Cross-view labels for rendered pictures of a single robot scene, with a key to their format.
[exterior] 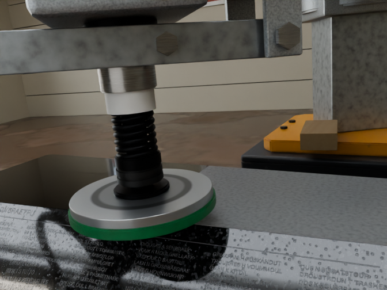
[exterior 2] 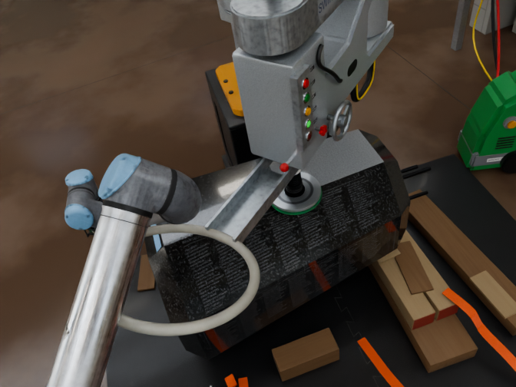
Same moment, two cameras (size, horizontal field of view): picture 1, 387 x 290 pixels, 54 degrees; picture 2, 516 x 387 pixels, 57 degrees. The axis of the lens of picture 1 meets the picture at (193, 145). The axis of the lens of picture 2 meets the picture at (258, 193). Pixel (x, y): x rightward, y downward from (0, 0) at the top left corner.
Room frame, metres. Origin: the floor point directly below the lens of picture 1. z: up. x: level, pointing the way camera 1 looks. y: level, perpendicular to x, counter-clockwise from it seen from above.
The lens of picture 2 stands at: (-0.39, 1.01, 2.30)
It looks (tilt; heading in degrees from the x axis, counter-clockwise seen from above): 47 degrees down; 322
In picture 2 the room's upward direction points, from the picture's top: 11 degrees counter-clockwise
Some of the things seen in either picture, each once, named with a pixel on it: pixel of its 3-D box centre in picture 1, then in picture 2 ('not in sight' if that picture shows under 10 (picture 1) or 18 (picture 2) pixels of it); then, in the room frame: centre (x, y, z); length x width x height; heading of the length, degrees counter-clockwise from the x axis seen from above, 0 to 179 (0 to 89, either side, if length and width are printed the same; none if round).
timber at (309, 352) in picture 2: not in sight; (305, 354); (0.34, 0.34, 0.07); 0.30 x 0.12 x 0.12; 62
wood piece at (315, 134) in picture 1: (319, 134); not in sight; (1.13, -0.39, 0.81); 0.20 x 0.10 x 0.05; 158
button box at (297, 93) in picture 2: not in sight; (302, 110); (0.42, 0.13, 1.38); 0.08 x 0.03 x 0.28; 101
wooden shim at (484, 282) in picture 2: not in sight; (494, 293); (-0.19, -0.49, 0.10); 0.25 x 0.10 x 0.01; 156
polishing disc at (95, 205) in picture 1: (142, 193); (294, 191); (0.55, 0.08, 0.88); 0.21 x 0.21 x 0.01
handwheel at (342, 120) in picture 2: not in sight; (332, 118); (0.45, -0.06, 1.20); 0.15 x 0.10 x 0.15; 101
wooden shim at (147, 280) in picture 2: not in sight; (147, 271); (1.40, 0.54, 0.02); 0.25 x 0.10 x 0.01; 138
